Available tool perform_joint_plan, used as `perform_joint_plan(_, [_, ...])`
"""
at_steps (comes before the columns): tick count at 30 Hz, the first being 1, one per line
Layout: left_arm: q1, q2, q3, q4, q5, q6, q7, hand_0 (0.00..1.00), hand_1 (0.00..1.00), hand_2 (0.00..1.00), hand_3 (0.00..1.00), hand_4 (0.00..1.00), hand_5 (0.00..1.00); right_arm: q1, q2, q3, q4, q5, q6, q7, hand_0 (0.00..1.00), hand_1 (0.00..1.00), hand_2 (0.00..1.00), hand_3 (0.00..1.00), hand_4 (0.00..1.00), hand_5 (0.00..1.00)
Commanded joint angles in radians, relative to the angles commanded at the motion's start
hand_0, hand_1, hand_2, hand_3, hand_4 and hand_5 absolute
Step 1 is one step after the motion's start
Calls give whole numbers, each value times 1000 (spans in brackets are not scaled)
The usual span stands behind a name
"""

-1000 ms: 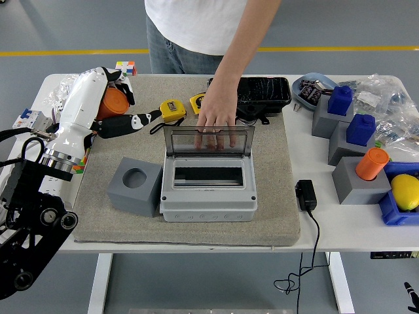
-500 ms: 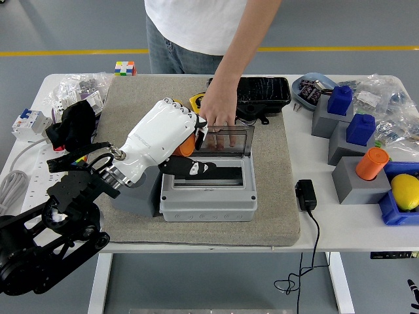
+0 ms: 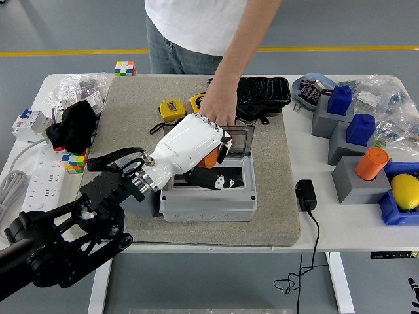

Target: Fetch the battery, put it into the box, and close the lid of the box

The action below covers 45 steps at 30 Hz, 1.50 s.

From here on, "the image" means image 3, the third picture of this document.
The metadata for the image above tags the colourful cube white cross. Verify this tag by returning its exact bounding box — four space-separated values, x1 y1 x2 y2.
114 61 137 77

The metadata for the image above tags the orange cylinder battery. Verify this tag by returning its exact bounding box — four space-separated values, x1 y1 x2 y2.
355 147 390 181
196 147 219 169

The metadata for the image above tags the person's left hand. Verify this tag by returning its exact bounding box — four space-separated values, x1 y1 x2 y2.
199 77 239 130

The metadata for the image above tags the black adapter cord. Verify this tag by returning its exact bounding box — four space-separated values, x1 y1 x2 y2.
273 209 330 314

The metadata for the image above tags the person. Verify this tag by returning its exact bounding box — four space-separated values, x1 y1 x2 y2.
143 0 282 130

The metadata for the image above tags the black table control panel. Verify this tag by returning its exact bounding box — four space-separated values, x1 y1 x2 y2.
369 250 419 260

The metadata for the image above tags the blue plastic bin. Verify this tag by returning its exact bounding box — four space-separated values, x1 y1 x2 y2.
378 160 419 226

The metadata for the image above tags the grey-brown mat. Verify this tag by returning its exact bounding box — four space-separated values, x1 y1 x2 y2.
70 75 301 248

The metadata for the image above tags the black power adapter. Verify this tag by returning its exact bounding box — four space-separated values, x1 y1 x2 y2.
294 179 318 212

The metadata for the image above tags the yellow tape measure black strap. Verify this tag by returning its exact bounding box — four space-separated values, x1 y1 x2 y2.
149 99 187 135

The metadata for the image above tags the light blue dish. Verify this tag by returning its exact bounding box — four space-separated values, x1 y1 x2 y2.
291 72 340 112

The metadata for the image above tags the yellow lemon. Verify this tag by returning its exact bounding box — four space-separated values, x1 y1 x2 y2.
390 173 419 212

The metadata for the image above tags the colourful puzzle cube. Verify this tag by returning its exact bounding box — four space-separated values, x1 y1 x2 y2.
61 148 90 175

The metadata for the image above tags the clear bag of small parts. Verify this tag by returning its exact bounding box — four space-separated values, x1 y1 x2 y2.
337 73 419 153

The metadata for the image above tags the white blue circuit breaker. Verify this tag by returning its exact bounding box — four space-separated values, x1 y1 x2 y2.
11 108 53 143

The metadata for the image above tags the black cloth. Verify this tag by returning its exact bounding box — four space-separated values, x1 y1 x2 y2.
45 99 98 154

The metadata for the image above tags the grey electrical box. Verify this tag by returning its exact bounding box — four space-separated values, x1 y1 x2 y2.
159 153 258 223

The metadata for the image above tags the clear bag of white parts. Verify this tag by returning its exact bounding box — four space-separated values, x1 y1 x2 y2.
45 72 114 122

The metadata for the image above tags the blue bottle-shaped block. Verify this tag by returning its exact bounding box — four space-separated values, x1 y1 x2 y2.
327 85 354 117
345 113 376 147

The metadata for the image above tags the white table leg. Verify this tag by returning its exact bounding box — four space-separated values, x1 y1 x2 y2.
86 258 114 314
325 251 355 314

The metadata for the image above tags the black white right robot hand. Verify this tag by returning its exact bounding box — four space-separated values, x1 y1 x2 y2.
407 277 419 314

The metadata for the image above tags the white power strip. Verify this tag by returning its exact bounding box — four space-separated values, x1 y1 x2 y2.
21 143 81 213

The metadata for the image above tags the black plastic tray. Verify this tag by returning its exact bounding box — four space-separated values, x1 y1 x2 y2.
208 77 292 126

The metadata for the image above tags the smoky transparent box lid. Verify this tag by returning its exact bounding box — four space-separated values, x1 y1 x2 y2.
162 123 255 158

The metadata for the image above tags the grey square holder block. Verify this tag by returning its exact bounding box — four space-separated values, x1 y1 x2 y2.
114 156 163 219
310 94 356 139
327 121 376 167
331 156 392 205

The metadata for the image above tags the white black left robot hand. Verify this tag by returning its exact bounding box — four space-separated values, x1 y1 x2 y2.
143 112 246 192

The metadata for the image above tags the yellow tape measure printed 5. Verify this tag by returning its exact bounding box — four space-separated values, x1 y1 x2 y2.
189 92 207 114

